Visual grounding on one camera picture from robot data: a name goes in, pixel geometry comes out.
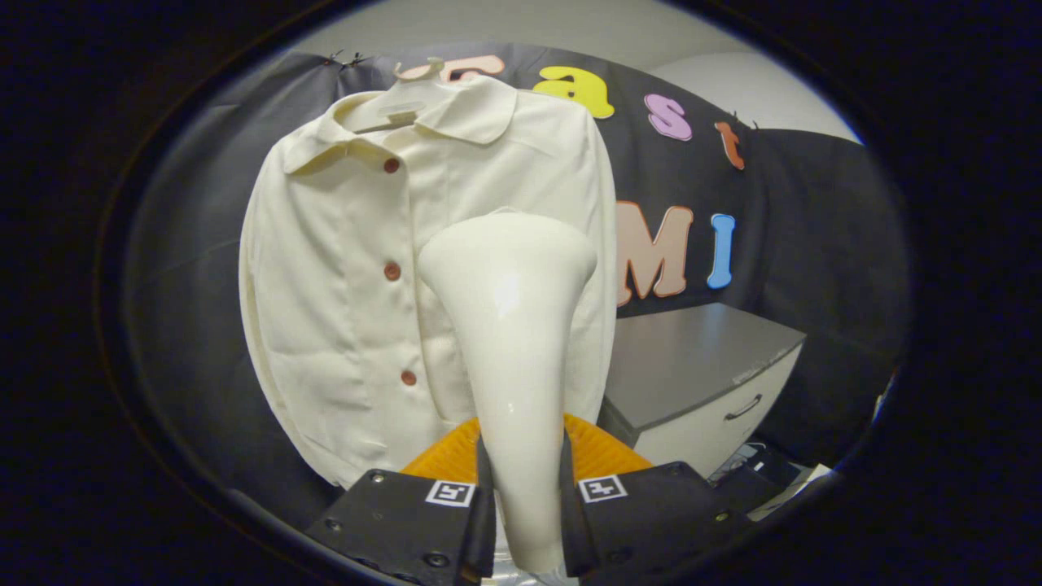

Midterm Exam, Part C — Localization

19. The white clothes hanger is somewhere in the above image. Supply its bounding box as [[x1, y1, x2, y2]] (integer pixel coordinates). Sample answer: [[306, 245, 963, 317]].
[[342, 57, 447, 135]]

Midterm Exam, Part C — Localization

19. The white garment steamer head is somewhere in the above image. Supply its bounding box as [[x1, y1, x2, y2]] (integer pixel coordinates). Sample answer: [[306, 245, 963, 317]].
[[417, 212, 599, 575]]

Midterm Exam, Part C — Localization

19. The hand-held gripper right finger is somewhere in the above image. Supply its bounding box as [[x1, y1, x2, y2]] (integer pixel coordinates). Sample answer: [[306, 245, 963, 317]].
[[558, 413, 758, 580]]

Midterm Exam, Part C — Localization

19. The grey cabinet with drawer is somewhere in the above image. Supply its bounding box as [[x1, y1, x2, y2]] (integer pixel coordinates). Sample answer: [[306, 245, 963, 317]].
[[598, 303, 807, 479]]

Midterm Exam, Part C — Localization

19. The white flat board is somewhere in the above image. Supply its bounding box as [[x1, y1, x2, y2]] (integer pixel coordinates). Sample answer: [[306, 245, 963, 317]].
[[749, 464, 835, 522]]

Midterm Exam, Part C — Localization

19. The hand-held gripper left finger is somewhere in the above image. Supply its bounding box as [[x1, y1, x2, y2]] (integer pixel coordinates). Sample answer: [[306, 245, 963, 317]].
[[305, 417, 497, 585]]

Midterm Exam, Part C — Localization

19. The black box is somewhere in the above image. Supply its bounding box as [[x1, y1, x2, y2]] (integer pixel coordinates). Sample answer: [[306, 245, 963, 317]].
[[708, 444, 803, 493]]

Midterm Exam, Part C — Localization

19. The cream button-up shirt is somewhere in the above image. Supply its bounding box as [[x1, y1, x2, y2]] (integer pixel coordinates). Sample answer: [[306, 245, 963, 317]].
[[239, 75, 618, 491]]

